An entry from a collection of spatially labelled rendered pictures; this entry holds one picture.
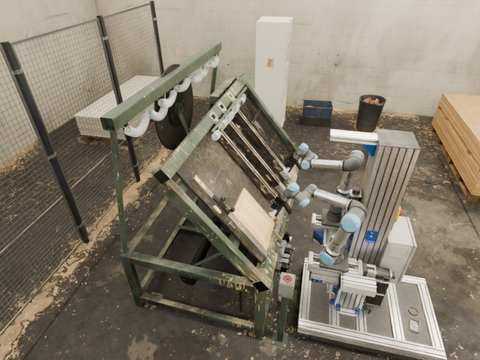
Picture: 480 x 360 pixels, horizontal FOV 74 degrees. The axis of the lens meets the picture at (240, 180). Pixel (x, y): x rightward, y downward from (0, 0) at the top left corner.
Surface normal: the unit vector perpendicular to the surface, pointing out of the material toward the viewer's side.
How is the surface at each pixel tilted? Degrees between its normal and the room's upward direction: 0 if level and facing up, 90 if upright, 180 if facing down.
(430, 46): 90
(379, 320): 0
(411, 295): 0
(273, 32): 90
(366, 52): 90
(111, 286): 0
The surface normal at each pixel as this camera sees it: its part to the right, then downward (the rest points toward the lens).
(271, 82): -0.23, 0.57
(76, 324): 0.00, -0.81
